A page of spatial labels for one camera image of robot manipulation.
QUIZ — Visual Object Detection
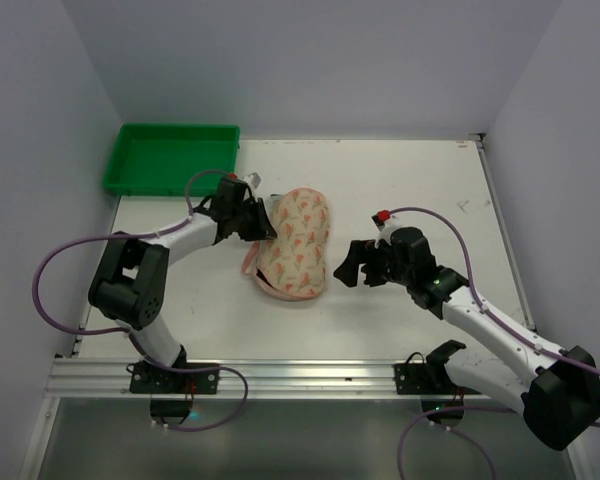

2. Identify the floral fabric laundry bag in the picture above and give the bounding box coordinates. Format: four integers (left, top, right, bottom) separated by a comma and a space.
242, 187, 330, 301

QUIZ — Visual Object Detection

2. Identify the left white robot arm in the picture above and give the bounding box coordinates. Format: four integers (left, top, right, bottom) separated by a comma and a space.
88, 173, 277, 372

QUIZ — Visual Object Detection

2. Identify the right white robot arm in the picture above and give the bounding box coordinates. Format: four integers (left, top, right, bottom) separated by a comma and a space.
334, 227, 600, 451

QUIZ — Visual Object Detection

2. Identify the green plastic tray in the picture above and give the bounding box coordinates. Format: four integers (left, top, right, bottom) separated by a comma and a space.
102, 123, 240, 197

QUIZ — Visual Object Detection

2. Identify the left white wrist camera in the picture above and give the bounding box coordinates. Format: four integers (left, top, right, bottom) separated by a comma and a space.
242, 172, 261, 196

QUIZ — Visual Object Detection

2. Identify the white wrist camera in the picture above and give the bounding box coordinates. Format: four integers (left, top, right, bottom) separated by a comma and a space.
242, 172, 261, 196
372, 210, 404, 250

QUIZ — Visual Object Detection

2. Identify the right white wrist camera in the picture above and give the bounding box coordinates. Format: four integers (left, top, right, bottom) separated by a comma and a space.
372, 210, 404, 250

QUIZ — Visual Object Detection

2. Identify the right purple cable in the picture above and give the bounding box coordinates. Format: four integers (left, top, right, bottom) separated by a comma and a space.
396, 205, 600, 480

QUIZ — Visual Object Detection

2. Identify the purple cable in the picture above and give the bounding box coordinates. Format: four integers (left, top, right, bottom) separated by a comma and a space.
32, 168, 251, 432
396, 205, 600, 480

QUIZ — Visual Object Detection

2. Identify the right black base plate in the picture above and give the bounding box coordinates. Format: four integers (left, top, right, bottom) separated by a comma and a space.
393, 352, 478, 396

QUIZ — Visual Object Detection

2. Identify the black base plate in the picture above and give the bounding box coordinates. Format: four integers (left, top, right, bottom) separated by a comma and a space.
393, 352, 478, 396
126, 361, 219, 396

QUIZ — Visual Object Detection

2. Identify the aluminium front rail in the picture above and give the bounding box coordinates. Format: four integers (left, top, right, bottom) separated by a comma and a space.
49, 355, 566, 401

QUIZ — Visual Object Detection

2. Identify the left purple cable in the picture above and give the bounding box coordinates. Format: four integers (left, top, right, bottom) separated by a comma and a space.
32, 168, 251, 432

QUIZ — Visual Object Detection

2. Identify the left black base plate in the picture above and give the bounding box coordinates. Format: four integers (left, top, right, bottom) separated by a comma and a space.
126, 361, 219, 396

